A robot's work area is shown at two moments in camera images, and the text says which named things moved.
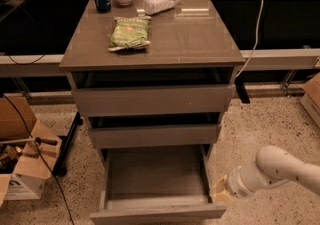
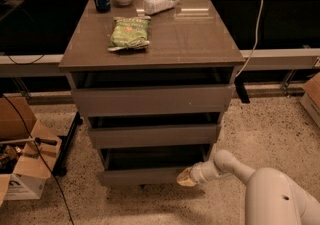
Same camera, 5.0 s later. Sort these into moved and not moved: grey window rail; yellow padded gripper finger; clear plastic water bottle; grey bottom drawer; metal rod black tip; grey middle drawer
Moved: yellow padded gripper finger; grey bottom drawer
Not moved: grey window rail; metal rod black tip; grey middle drawer; clear plastic water bottle
